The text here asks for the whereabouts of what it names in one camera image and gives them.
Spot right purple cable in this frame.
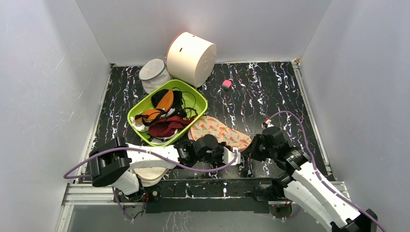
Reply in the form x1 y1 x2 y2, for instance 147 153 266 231
263 111 388 232

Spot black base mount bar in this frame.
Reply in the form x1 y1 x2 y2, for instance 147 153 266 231
110 177 305 215

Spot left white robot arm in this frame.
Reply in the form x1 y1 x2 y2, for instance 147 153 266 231
88 134 240 201

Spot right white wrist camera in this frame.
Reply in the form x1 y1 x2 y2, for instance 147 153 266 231
262 118 274 129

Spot white mesh cylindrical laundry bag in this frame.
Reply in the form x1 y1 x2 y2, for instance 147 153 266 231
138 58 171 94

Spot green plastic bin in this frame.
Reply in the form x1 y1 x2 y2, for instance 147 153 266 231
127 79 208 147

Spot orange black bra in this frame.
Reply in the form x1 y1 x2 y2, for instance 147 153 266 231
134 89 186 126

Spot maroon bra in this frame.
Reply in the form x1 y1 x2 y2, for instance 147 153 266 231
148 116 196 138

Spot pink small block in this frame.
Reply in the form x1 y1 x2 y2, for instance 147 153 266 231
221 80 232 90

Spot white garment in bin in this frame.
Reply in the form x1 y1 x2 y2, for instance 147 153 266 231
131 120 149 133

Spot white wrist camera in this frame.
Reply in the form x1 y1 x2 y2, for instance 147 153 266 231
222 147 241 165
262 118 274 129

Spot aluminium frame rail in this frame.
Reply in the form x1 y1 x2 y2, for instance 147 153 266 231
55 181 359 232

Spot white cylindrical container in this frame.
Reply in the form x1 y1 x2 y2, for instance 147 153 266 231
166 32 217 87

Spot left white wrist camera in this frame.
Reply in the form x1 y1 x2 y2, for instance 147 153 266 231
222 147 241 165

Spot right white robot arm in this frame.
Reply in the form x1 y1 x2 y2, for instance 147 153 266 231
241 126 378 232

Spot cream round mesh laundry bag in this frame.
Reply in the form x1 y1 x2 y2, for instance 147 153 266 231
132 167 169 187

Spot floral mesh laundry bag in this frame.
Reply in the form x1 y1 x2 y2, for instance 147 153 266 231
188 116 252 151

